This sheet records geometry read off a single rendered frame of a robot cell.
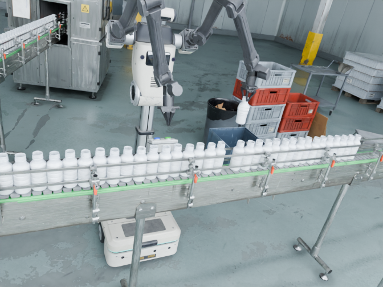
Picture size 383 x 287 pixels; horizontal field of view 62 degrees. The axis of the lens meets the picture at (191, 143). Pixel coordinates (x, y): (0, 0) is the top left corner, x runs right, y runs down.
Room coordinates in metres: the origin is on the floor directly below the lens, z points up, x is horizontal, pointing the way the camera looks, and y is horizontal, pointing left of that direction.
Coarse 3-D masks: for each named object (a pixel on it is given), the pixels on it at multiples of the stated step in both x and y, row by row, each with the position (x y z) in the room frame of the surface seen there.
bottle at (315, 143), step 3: (315, 138) 1.74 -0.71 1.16; (318, 138) 1.76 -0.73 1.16; (312, 141) 1.75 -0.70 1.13; (315, 141) 1.73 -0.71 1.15; (318, 141) 1.73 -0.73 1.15; (312, 144) 1.73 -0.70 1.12; (315, 144) 1.73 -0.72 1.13; (318, 144) 1.73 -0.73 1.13; (312, 147) 1.73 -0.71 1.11; (315, 147) 1.72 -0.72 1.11; (318, 147) 1.72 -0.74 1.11; (312, 150) 1.72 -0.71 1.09; (315, 150) 1.72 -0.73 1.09; (318, 150) 1.73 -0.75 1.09; (309, 153) 1.73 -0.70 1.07; (312, 153) 1.72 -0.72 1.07; (315, 153) 1.72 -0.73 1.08; (309, 156) 1.72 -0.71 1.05; (312, 156) 1.72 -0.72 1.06; (315, 156) 1.73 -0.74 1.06; (306, 162) 1.73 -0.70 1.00; (309, 162) 1.72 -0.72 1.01; (312, 162) 1.72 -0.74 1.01
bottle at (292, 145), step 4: (292, 140) 1.65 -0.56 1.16; (288, 144) 1.66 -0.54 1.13; (292, 144) 1.65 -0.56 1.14; (292, 148) 1.64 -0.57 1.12; (292, 152) 1.64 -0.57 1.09; (288, 156) 1.64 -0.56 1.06; (292, 156) 1.65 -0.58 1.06; (288, 160) 1.64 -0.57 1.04; (284, 164) 1.64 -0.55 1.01; (288, 164) 1.64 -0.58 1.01
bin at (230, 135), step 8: (216, 128) 2.12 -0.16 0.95; (224, 128) 2.15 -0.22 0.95; (232, 128) 2.19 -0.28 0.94; (240, 128) 2.22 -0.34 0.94; (208, 136) 2.09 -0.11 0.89; (216, 136) 2.00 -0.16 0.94; (224, 136) 2.16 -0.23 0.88; (232, 136) 2.19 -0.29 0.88; (240, 136) 2.23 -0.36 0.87; (248, 136) 2.18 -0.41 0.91; (256, 136) 2.11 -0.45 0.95; (216, 144) 1.98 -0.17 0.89; (232, 144) 2.20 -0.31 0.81; (232, 152) 1.83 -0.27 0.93; (248, 200) 1.65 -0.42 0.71
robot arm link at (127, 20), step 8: (128, 0) 1.51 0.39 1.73; (136, 0) 1.45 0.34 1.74; (144, 0) 1.37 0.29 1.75; (152, 0) 1.38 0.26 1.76; (160, 0) 1.41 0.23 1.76; (128, 8) 1.53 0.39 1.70; (136, 8) 1.51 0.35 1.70; (128, 16) 1.56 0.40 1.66; (136, 16) 1.60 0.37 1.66; (112, 24) 1.68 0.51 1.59; (120, 24) 1.64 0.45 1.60; (128, 24) 1.62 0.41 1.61; (120, 32) 1.65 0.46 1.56
